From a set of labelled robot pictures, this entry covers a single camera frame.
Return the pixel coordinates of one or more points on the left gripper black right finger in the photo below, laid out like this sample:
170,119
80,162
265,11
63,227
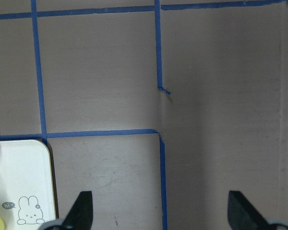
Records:
242,215

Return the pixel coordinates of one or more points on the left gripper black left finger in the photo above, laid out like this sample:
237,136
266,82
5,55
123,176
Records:
80,216

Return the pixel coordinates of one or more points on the cream bunny tray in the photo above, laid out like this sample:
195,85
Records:
26,186

